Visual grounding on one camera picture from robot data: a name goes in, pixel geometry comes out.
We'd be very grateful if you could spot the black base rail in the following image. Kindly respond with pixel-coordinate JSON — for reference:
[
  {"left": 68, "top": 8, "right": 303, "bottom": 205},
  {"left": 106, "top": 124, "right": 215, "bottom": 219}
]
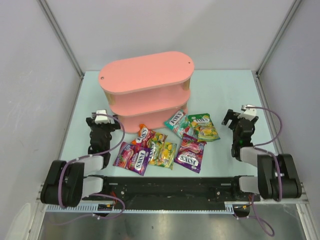
[{"left": 84, "top": 176, "right": 251, "bottom": 216}]

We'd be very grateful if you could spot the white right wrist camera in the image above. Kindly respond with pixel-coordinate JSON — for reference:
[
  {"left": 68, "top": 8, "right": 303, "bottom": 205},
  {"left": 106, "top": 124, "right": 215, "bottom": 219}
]
[{"left": 238, "top": 104, "right": 257, "bottom": 121}]

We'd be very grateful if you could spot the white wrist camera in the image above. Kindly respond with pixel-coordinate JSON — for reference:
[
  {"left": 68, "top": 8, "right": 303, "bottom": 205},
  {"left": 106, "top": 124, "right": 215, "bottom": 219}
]
[
  {"left": 238, "top": 104, "right": 257, "bottom": 121},
  {"left": 92, "top": 109, "right": 110, "bottom": 125}
]

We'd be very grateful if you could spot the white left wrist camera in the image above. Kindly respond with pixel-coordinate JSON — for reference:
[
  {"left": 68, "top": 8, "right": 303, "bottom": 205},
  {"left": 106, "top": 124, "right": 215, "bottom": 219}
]
[{"left": 92, "top": 109, "right": 110, "bottom": 125}]

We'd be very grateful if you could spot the green Fox's candy bag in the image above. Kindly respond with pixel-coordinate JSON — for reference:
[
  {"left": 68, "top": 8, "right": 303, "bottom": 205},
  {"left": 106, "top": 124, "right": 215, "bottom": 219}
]
[{"left": 188, "top": 113, "right": 220, "bottom": 142}]

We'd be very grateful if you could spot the yellow-green Fox's candy bag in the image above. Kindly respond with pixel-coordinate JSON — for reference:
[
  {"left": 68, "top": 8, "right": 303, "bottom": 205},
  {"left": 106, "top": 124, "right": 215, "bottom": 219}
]
[{"left": 148, "top": 140, "right": 177, "bottom": 170}]

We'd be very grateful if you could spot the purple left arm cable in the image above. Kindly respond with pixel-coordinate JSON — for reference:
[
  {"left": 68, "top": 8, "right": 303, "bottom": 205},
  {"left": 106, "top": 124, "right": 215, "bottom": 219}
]
[{"left": 58, "top": 112, "right": 126, "bottom": 208}]

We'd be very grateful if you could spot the orange Fox's candy bag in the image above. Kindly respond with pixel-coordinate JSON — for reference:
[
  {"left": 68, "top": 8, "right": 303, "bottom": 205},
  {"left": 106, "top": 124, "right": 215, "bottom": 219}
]
[{"left": 131, "top": 124, "right": 168, "bottom": 148}]

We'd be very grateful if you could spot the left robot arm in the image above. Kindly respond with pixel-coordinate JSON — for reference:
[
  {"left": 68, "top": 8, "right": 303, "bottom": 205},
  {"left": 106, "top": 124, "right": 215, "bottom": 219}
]
[{"left": 40, "top": 113, "right": 122, "bottom": 208}]

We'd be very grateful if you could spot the purple fox's bag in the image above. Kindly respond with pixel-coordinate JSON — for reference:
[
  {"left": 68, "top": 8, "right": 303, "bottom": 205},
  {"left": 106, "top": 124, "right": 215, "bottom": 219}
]
[
  {"left": 174, "top": 133, "right": 207, "bottom": 174},
  {"left": 113, "top": 142, "right": 151, "bottom": 176}
]

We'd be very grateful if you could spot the teal Fox's candy bag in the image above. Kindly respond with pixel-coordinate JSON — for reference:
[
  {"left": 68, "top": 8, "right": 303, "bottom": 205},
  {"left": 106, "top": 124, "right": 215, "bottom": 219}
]
[{"left": 164, "top": 109, "right": 195, "bottom": 139}]

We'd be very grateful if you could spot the pink three-tier wooden shelf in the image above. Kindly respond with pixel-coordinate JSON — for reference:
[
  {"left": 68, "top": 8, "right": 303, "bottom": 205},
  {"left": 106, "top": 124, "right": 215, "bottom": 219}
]
[{"left": 98, "top": 51, "right": 195, "bottom": 134}]

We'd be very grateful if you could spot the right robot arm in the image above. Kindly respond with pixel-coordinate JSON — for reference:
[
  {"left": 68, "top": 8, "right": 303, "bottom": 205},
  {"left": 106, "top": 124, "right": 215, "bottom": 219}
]
[{"left": 221, "top": 105, "right": 302, "bottom": 202}]

